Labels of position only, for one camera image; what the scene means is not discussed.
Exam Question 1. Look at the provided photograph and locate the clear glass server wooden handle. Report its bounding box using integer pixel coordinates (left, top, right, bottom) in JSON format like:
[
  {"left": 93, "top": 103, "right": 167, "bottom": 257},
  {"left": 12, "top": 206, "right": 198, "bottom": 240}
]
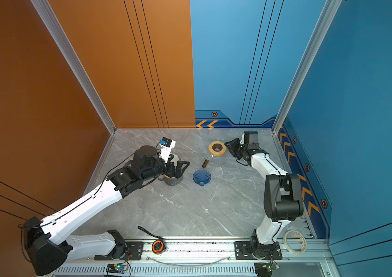
[{"left": 202, "top": 153, "right": 223, "bottom": 169}]

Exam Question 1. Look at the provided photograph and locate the green circuit board left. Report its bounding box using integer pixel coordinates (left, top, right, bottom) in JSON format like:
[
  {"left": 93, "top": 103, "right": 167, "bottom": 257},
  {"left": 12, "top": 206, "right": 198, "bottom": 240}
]
[{"left": 105, "top": 263, "right": 130, "bottom": 277}]

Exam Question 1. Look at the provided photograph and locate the orange black tape measure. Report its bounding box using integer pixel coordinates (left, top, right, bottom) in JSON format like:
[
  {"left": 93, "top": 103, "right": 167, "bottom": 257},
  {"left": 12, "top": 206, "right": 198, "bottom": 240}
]
[{"left": 137, "top": 226, "right": 167, "bottom": 255}]

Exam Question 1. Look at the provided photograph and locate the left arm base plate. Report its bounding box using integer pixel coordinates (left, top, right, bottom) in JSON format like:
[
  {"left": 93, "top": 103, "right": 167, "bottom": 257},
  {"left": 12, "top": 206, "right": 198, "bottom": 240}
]
[{"left": 94, "top": 241, "right": 144, "bottom": 261}]

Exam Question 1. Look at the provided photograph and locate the clear tape roll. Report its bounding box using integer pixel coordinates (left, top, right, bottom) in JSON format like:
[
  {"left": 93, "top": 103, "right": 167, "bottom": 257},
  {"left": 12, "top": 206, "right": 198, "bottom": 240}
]
[{"left": 282, "top": 230, "right": 307, "bottom": 255}]

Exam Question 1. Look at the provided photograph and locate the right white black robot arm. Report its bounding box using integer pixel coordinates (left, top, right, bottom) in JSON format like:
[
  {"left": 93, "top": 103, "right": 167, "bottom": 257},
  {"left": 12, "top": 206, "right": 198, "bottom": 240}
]
[{"left": 225, "top": 131, "right": 304, "bottom": 259}]

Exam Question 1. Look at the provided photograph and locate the aluminium rail front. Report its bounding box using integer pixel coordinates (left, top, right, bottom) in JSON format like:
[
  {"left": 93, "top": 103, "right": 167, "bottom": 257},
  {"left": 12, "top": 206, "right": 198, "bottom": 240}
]
[{"left": 43, "top": 237, "right": 335, "bottom": 267}]

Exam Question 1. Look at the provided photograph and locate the circuit board right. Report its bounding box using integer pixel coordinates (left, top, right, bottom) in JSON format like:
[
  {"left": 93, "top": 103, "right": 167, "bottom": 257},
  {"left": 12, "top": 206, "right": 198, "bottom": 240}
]
[{"left": 254, "top": 263, "right": 280, "bottom": 277}]

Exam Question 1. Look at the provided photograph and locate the grey glass carafe mug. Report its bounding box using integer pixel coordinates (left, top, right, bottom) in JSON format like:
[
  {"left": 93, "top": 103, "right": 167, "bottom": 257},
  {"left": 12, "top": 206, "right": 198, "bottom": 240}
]
[{"left": 158, "top": 175, "right": 183, "bottom": 187}]

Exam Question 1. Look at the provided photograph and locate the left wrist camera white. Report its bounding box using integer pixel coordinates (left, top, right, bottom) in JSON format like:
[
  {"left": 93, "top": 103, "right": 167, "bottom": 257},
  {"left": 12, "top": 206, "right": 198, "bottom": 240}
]
[{"left": 159, "top": 137, "right": 176, "bottom": 163}]

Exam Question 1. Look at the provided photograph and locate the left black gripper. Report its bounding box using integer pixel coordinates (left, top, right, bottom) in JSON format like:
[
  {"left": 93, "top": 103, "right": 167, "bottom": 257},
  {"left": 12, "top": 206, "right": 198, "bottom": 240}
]
[{"left": 141, "top": 154, "right": 190, "bottom": 184}]

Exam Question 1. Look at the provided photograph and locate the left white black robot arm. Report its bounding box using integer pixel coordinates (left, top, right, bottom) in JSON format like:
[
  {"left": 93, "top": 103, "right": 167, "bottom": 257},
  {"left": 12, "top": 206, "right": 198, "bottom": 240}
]
[{"left": 20, "top": 143, "right": 189, "bottom": 276}]

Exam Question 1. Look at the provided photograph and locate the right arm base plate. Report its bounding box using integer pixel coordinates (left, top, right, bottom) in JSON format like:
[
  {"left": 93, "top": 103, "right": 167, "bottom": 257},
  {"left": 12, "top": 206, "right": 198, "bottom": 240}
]
[{"left": 234, "top": 241, "right": 283, "bottom": 260}]

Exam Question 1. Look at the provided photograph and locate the wooden ring holder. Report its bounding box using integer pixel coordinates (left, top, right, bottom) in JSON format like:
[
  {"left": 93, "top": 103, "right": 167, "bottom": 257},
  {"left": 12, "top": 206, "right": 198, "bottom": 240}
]
[{"left": 209, "top": 141, "right": 227, "bottom": 157}]

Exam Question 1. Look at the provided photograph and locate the blue ribbed dripper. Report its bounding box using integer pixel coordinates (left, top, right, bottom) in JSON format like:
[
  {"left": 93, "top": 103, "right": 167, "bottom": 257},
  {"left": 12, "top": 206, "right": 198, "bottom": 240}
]
[{"left": 192, "top": 169, "right": 212, "bottom": 187}]

